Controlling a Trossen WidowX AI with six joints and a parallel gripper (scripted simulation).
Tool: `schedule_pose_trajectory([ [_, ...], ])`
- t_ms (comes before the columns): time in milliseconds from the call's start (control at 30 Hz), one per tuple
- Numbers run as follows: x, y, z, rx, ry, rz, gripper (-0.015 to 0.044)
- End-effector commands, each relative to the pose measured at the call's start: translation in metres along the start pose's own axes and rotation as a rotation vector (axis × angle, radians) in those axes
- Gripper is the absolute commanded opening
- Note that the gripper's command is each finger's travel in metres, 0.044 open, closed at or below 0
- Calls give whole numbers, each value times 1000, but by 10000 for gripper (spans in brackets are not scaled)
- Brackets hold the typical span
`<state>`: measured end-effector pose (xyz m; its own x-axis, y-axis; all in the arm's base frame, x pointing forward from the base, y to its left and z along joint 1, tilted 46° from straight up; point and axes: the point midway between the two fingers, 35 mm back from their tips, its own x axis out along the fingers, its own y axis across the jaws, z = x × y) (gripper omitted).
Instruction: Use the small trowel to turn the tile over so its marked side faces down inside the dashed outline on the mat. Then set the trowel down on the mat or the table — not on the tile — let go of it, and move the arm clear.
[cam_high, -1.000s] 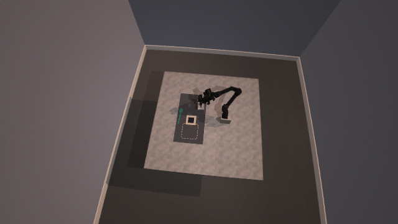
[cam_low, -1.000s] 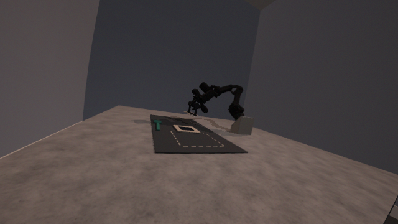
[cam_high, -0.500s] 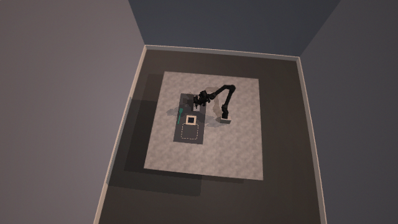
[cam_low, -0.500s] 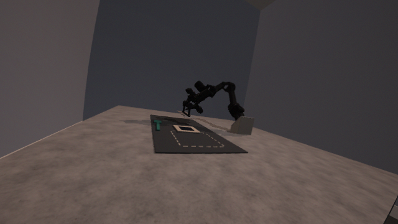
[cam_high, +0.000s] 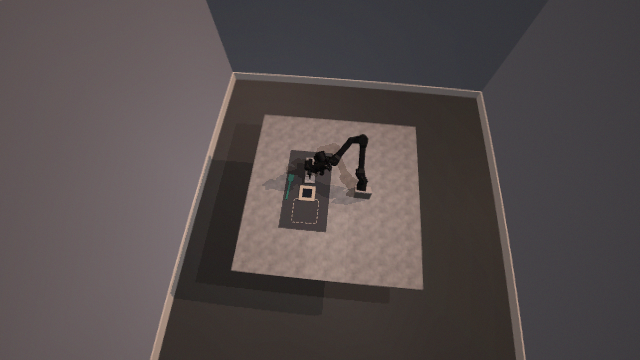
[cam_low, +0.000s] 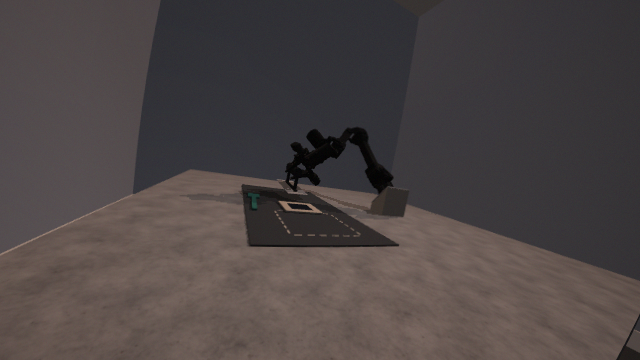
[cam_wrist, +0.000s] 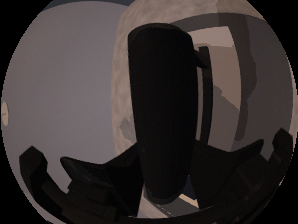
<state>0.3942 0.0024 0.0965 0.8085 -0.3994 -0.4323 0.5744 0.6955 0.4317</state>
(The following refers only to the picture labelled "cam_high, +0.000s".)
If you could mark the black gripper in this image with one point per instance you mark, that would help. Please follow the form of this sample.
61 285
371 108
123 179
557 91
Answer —
315 168

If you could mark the tan square tile with black center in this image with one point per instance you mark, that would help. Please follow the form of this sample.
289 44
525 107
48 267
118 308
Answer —
307 193

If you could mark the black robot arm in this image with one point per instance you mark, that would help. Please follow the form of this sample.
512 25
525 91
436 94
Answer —
334 160

